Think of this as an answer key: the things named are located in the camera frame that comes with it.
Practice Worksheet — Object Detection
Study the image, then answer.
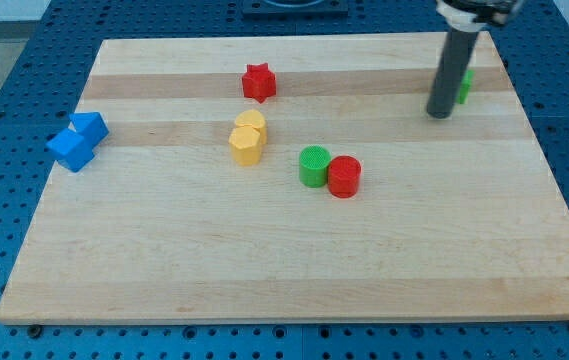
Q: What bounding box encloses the blue cube block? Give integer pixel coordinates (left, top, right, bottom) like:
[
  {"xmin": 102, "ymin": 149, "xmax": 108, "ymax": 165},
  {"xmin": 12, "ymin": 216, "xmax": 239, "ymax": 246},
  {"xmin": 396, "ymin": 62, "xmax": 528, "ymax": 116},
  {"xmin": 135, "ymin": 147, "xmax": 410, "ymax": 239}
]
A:
[{"xmin": 46, "ymin": 128, "xmax": 94, "ymax": 172}]

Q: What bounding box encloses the green cylinder block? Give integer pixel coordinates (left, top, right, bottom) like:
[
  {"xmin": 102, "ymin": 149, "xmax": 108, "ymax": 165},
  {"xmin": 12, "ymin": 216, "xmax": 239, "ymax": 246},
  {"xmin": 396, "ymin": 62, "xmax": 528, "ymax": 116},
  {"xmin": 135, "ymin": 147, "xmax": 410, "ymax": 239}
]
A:
[{"xmin": 298, "ymin": 145, "xmax": 331, "ymax": 188}]

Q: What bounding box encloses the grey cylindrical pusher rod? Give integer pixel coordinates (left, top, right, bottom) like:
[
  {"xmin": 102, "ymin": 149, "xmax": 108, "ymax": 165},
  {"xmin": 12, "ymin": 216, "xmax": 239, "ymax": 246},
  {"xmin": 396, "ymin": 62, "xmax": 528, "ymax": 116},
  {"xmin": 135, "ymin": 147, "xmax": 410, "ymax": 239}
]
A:
[{"xmin": 426, "ymin": 27, "xmax": 479, "ymax": 119}]

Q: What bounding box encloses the yellow hexagon block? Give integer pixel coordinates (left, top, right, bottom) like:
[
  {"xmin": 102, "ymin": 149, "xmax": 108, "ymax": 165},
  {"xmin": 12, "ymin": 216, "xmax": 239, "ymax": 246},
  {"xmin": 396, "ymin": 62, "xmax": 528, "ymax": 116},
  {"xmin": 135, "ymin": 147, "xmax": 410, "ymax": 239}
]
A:
[{"xmin": 228, "ymin": 126, "xmax": 262, "ymax": 166}]

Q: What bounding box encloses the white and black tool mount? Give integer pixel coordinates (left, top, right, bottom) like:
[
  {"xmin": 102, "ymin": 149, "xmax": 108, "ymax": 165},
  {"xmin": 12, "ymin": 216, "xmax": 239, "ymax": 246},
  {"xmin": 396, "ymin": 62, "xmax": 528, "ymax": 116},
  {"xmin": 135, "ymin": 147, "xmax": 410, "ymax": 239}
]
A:
[{"xmin": 435, "ymin": 0, "xmax": 524, "ymax": 31}]

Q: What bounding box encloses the blue triangle block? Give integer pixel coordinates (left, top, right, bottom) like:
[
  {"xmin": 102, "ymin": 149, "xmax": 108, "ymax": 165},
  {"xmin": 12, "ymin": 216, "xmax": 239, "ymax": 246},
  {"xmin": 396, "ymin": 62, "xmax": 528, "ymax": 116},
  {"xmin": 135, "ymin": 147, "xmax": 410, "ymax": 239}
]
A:
[{"xmin": 70, "ymin": 112, "xmax": 109, "ymax": 148}]

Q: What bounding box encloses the wooden board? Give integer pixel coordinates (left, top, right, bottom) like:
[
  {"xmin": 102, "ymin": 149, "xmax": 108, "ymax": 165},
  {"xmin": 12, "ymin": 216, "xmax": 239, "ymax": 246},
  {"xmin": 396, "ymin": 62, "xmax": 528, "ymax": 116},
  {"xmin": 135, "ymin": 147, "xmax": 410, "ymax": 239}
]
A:
[{"xmin": 0, "ymin": 32, "xmax": 569, "ymax": 325}]

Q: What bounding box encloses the yellow heart block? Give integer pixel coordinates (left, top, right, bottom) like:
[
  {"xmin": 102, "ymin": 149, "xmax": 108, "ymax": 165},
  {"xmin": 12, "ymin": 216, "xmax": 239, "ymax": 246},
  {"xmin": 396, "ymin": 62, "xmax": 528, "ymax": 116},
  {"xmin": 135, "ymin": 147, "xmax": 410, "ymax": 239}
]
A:
[{"xmin": 234, "ymin": 109, "xmax": 268, "ymax": 145}]

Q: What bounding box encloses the red star block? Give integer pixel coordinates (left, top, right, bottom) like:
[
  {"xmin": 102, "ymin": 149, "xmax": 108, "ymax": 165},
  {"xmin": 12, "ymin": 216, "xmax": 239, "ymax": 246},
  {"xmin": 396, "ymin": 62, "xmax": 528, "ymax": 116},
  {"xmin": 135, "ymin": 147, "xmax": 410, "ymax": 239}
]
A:
[{"xmin": 241, "ymin": 63, "xmax": 277, "ymax": 103}]

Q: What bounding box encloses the red cylinder block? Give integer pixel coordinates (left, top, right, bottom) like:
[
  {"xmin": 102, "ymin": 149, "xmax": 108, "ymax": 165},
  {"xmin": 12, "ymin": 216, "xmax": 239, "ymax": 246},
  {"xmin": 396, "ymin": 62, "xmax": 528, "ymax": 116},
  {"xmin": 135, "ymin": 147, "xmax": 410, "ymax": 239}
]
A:
[{"xmin": 327, "ymin": 155, "xmax": 362, "ymax": 198}]

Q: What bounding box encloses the green star block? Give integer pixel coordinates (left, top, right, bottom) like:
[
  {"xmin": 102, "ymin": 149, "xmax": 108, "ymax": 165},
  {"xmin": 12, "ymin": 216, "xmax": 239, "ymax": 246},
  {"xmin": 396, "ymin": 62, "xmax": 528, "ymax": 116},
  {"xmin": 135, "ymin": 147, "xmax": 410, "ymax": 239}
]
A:
[{"xmin": 457, "ymin": 69, "xmax": 475, "ymax": 104}]

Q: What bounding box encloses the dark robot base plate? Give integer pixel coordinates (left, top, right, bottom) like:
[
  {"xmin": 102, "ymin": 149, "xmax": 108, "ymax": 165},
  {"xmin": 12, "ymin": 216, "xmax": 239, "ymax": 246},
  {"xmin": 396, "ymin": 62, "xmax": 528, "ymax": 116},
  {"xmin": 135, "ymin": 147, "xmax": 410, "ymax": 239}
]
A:
[{"xmin": 242, "ymin": 0, "xmax": 349, "ymax": 18}]

